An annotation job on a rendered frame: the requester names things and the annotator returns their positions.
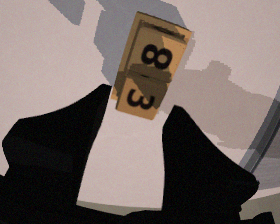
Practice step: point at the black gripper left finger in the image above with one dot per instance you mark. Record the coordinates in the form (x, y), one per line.
(47, 154)

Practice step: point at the tan cube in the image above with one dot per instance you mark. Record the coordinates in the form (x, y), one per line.
(157, 52)
(140, 95)

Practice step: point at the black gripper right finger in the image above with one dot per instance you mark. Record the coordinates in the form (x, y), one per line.
(198, 177)

